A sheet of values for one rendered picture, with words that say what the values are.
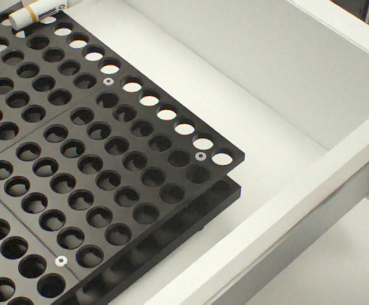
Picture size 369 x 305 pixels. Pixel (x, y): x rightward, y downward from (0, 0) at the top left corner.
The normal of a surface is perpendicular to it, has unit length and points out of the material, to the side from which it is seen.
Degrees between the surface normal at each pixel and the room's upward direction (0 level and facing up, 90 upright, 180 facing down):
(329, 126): 90
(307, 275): 0
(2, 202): 0
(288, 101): 90
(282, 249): 90
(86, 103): 0
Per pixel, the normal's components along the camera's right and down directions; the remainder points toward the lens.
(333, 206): 0.69, 0.57
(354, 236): 0.01, -0.63
